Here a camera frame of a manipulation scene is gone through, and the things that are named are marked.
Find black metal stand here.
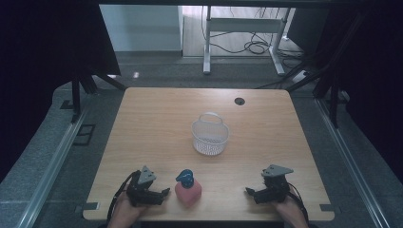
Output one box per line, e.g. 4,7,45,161
255,12,365,129
69,66,128,124

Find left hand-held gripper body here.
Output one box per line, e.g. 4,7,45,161
125,165,159,208

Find pink bottle with blue pump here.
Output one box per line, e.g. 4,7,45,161
174,168,203,208

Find black curtain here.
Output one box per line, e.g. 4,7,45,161
286,5,403,176
0,0,122,184

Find white power strip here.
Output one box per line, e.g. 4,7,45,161
291,69,310,84

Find white perforated plastic basket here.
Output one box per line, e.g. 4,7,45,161
190,111,230,157

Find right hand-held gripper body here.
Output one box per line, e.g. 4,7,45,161
260,163,295,204

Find white desk frame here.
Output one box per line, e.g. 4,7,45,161
202,5,292,77

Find black floor cables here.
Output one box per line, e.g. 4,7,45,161
201,6,306,69

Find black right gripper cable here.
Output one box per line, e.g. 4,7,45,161
286,181,310,224

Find metal floor rail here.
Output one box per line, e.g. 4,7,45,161
15,104,90,228
315,98,392,228

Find person's left hand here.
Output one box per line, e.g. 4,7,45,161
106,191,147,228

